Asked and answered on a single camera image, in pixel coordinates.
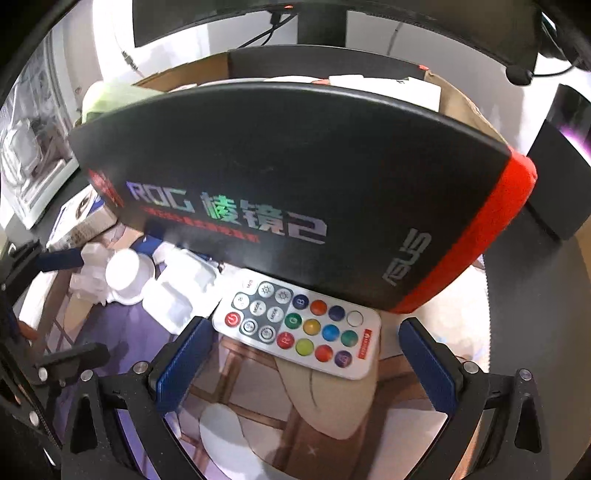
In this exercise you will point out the blue white eye-print box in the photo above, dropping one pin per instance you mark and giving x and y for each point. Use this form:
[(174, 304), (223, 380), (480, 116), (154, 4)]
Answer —
[(78, 221)]

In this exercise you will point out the white long carton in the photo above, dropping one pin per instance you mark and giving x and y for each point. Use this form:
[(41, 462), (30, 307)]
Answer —
[(383, 87)]

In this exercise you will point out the white plastic cup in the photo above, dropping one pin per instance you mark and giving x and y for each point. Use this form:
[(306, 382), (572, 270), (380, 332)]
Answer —
[(124, 277)]

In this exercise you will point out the black curved monitor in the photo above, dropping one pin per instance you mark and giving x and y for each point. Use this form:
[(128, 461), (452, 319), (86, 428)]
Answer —
[(369, 18)]

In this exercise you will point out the white computer case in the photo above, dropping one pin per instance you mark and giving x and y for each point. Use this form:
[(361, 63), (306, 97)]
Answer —
[(32, 152)]

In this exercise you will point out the black headset with microphone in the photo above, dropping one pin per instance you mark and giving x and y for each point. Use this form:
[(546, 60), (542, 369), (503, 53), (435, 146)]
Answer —
[(517, 74)]

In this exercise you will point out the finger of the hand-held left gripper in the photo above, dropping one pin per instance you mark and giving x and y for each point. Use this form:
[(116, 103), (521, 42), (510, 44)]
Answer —
[(60, 258), (74, 357)]

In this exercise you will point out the black and red cardboard box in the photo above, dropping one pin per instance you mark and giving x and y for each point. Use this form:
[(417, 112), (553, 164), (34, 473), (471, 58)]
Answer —
[(300, 184)]

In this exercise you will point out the printed desk mat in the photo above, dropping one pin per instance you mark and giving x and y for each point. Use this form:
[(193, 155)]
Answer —
[(277, 415)]

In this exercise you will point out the white colour-button remote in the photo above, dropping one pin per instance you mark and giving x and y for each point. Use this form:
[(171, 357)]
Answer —
[(300, 332)]

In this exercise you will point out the small white plastic blister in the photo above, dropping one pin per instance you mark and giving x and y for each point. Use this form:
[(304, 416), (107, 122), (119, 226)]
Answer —
[(90, 272)]

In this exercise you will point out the black cylindrical speaker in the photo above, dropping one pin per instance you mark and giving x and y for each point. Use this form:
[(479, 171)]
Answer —
[(563, 184)]

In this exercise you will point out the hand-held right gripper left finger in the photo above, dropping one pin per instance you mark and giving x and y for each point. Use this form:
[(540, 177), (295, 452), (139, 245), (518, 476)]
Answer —
[(182, 364)]

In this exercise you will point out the white folded cloth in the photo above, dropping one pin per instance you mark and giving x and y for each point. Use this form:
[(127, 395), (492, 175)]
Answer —
[(180, 295)]

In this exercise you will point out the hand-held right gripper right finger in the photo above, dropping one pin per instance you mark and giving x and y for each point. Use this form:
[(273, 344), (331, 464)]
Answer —
[(429, 369)]

